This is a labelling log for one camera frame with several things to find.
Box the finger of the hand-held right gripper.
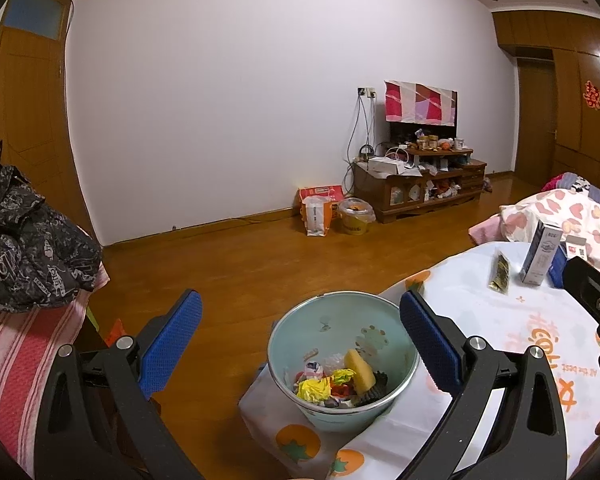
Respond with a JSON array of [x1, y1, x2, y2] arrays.
[[562, 256, 600, 331]]

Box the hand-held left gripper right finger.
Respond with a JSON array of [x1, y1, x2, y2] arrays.
[[399, 289, 567, 480]]

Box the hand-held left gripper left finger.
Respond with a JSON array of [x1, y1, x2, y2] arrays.
[[35, 288, 203, 480]]

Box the yellow sponge piece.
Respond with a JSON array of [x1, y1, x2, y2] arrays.
[[343, 349, 377, 395]]

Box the teal metal bucket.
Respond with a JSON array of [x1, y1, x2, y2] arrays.
[[266, 290, 421, 433]]

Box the yellow wrapper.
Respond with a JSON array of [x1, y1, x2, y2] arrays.
[[296, 367, 356, 403]]

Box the blue milk carton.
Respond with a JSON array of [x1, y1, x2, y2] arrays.
[[547, 235, 588, 288]]

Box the white milk carton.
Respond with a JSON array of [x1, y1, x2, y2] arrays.
[[519, 220, 567, 286]]

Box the orange crumpled cloth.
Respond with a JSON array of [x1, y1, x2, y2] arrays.
[[105, 317, 126, 348]]

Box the fruit print white tablecloth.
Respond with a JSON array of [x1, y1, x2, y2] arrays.
[[237, 240, 600, 480]]

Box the dark green gold wrapper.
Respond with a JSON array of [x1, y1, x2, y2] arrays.
[[487, 251, 512, 293]]

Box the white heart print quilt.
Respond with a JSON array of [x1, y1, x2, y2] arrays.
[[500, 190, 600, 278]]

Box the black white printed cloth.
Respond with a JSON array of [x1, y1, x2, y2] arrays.
[[542, 172, 600, 211]]

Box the bed with pink sheet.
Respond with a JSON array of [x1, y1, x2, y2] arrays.
[[467, 212, 506, 247]]

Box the yellow plastic tub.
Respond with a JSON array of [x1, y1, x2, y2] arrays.
[[336, 197, 376, 236]]

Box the brown wooden wardrobe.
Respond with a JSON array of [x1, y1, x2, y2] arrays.
[[492, 10, 600, 196]]

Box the wooden television cabinet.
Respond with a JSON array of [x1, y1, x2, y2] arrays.
[[352, 147, 487, 224]]

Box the pink striped blanket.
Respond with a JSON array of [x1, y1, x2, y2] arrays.
[[0, 230, 108, 476]]

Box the white orange paper bag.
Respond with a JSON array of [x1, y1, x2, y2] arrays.
[[302, 196, 328, 237]]

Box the black printed jacket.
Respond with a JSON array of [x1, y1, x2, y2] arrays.
[[0, 140, 103, 316]]

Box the plain brown wooden door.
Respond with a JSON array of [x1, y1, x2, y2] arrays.
[[516, 57, 558, 173]]

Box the white flat box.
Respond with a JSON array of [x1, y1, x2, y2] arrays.
[[367, 156, 406, 176]]

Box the orange cardboard box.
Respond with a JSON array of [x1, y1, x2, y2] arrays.
[[298, 185, 343, 218]]

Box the black television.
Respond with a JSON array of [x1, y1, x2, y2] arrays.
[[390, 92, 458, 143]]

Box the wooden door with glass transom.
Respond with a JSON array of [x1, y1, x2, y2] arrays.
[[0, 0, 101, 246]]

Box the hanging cables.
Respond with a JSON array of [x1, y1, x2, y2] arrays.
[[347, 95, 376, 166]]

